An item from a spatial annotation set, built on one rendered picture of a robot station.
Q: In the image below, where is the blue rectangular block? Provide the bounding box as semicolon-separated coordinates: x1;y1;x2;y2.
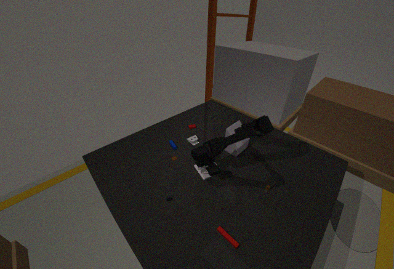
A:
169;140;177;150

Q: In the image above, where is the dark red flat bar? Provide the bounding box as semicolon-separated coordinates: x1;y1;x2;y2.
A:
217;226;239;249

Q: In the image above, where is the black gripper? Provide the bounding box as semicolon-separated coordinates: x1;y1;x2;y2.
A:
205;155;221;176

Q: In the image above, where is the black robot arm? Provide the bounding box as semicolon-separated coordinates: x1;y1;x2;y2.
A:
191;115;274;167

